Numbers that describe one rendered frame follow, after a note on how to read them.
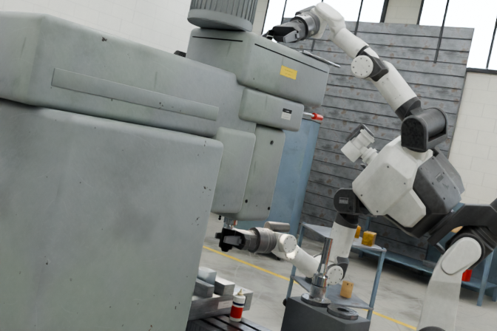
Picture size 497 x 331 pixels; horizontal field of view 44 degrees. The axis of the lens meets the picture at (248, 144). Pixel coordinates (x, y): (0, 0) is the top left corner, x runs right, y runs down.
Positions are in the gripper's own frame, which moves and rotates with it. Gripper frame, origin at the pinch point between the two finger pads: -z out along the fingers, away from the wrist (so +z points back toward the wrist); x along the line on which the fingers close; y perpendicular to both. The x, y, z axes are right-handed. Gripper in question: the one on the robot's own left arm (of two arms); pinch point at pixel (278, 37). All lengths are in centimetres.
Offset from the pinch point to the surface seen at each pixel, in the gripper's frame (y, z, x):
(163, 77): 7, -60, -13
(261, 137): -25.6, -24.1, -9.0
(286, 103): -18.5, -11.9, -10.5
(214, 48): 4.6, -29.4, -0.5
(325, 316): -64, -48, -47
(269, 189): -45, -24, -8
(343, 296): -302, 200, 149
